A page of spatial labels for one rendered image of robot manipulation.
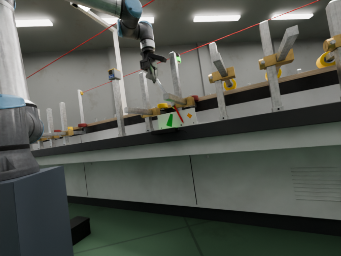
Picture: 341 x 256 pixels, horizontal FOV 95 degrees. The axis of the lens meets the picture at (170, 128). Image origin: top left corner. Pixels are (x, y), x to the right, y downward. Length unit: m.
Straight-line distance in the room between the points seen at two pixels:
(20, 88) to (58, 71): 4.78
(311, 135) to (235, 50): 5.56
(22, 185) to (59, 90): 4.98
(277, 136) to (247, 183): 0.40
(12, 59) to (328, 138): 1.38
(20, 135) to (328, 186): 1.39
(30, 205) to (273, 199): 1.15
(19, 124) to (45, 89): 4.99
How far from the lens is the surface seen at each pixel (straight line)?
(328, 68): 1.20
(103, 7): 0.98
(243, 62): 6.29
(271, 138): 0.92
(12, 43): 1.00
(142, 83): 1.15
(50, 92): 5.60
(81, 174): 2.11
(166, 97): 0.75
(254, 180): 1.17
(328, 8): 1.06
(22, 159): 0.69
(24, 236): 0.64
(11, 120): 0.70
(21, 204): 0.61
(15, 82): 0.93
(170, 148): 1.03
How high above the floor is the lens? 0.66
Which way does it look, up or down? 2 degrees up
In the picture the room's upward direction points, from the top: 8 degrees counter-clockwise
